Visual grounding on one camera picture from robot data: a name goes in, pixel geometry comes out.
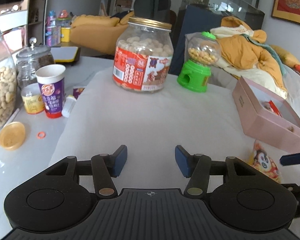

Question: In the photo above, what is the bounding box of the purple paper cup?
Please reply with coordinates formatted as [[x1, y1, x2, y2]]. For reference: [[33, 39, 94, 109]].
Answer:
[[36, 64, 66, 119]]

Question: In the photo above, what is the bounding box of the glass jar of peanuts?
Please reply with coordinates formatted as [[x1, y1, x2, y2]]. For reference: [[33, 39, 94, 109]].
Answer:
[[0, 31, 17, 129]]

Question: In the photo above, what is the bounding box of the large snack jar gold lid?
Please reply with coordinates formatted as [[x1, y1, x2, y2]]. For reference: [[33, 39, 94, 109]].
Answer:
[[112, 17, 173, 93]]

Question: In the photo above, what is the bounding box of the yellow edged tray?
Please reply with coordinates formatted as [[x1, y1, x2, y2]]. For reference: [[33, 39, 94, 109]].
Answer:
[[51, 46, 81, 65]]

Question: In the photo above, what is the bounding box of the small yellow jar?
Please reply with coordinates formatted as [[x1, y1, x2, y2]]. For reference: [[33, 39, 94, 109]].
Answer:
[[21, 83, 45, 115]]

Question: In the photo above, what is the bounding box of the yellow pillow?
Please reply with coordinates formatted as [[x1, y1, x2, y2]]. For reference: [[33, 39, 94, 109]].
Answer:
[[270, 45, 300, 68]]

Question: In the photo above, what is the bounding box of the white tablecloth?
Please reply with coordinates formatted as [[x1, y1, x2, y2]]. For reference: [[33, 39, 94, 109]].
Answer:
[[51, 68, 255, 190]]

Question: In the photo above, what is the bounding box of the pink gift box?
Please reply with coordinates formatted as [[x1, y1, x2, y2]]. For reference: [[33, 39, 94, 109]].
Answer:
[[232, 77, 300, 153]]

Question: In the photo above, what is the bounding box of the orange and cream quilt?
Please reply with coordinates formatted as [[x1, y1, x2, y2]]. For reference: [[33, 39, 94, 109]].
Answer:
[[210, 16, 288, 99]]

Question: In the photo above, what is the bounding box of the glass jar with dark contents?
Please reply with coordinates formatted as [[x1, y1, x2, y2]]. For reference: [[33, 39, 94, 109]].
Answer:
[[16, 37, 55, 90]]

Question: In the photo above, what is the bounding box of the yellow jar lid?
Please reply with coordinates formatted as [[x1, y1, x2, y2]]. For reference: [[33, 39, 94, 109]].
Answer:
[[0, 122, 26, 151]]

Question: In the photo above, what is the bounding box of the red snack packet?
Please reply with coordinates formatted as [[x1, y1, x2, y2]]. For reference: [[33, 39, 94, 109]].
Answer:
[[261, 100, 282, 117]]

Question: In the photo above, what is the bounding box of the green gumball candy dispenser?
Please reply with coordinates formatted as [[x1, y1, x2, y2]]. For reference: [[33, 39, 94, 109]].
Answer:
[[177, 31, 221, 93]]

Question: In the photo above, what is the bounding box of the small white bottle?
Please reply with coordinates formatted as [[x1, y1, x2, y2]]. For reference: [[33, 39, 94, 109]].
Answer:
[[62, 95, 77, 118]]

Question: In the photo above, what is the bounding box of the dark jacket on chair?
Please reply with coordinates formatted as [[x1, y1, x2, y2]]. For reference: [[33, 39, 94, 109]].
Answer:
[[133, 0, 171, 23]]

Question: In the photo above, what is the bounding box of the yellow panda snack bag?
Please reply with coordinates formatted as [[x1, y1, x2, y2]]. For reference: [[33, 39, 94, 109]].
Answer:
[[247, 140, 281, 184]]

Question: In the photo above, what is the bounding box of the dark blue cabinet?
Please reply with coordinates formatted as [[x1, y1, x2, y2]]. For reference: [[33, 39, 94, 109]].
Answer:
[[169, 5, 223, 76]]

